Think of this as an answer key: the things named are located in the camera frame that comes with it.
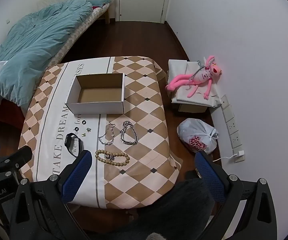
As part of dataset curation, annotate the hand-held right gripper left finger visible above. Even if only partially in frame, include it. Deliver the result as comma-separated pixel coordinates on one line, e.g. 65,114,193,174
10,149,93,240

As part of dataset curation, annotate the wooden bead bracelet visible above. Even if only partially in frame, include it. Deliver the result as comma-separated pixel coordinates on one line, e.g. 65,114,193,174
95,149,130,167

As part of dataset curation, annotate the white plastic bag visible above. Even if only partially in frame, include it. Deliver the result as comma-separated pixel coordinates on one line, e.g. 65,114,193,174
176,118,220,155

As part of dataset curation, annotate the wooden bed frame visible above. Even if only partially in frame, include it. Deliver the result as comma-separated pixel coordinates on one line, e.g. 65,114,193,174
103,4,111,25

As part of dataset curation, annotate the cardboard box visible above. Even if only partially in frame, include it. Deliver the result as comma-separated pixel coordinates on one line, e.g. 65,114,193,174
66,73,126,115

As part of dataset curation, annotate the thick silver chain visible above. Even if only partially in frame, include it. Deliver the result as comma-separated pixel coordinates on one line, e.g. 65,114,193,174
120,121,139,146

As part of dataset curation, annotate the thin silver bracelet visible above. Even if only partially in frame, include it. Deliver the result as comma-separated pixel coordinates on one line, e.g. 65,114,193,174
98,121,116,146

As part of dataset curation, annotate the pink plush toy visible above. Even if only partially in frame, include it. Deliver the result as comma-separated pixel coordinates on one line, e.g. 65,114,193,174
165,55,222,100

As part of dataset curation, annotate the person's dark trouser leg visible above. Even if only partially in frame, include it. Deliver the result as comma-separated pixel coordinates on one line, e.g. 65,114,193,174
123,171,218,240

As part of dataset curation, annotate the white charger cable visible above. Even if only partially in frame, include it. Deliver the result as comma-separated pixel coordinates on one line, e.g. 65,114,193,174
212,155,238,162

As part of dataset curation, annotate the black silver bracelet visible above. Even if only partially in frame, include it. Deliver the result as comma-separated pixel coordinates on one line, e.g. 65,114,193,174
63,132,84,158

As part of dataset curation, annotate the checkered printed tablecloth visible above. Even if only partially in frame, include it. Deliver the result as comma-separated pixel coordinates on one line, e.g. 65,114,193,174
17,56,181,209

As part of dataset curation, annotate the teal blanket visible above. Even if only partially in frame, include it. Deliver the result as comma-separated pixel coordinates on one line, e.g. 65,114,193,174
0,0,94,122

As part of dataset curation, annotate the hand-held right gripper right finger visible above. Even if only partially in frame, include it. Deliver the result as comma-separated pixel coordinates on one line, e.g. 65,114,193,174
195,151,278,240

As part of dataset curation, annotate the white wall socket strip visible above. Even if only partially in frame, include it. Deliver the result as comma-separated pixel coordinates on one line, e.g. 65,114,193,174
220,94,246,162

